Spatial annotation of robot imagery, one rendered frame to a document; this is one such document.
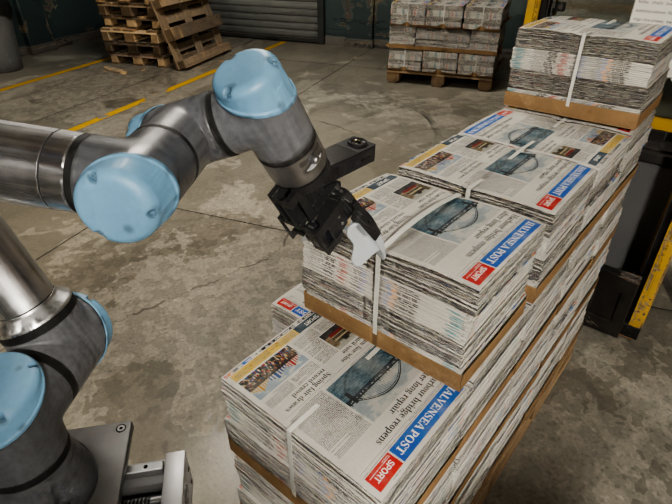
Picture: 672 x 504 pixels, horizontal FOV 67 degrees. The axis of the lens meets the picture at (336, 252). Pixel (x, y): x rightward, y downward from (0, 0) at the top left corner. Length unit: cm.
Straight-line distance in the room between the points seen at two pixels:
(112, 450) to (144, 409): 117
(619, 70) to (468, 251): 84
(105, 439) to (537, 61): 143
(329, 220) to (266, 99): 20
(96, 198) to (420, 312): 60
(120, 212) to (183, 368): 179
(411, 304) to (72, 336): 54
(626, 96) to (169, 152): 132
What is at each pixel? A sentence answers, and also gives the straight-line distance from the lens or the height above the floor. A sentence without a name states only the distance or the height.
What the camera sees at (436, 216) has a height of 106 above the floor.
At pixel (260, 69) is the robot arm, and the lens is 53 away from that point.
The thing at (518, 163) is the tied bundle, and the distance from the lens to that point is 129.
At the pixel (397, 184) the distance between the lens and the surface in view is 112.
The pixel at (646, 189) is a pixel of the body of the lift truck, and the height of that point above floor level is 64.
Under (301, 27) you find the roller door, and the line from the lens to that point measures 832.
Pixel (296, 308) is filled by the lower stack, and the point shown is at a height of 60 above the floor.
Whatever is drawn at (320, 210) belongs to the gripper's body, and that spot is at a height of 122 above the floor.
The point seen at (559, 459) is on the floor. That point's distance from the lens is 202.
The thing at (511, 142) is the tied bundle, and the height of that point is 106.
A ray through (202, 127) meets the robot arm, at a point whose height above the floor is 136.
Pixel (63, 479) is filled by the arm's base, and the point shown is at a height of 88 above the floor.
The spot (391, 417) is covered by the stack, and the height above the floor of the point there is 83.
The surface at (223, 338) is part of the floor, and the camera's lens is 232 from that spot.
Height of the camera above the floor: 154
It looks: 33 degrees down
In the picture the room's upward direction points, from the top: straight up
